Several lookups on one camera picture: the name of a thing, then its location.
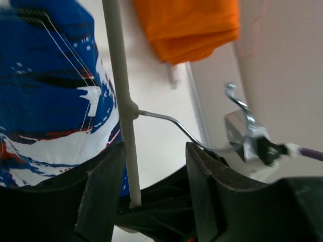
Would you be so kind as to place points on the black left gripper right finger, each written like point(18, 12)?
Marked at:
point(229, 206)

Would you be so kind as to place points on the blue patterned trousers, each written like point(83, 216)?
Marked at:
point(58, 105)

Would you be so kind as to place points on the orange cloth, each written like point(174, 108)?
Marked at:
point(182, 31)

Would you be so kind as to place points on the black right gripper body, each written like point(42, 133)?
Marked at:
point(166, 212)

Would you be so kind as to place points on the grey clothes hanger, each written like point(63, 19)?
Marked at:
point(156, 122)

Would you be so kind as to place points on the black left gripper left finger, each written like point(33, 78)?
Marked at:
point(77, 205)

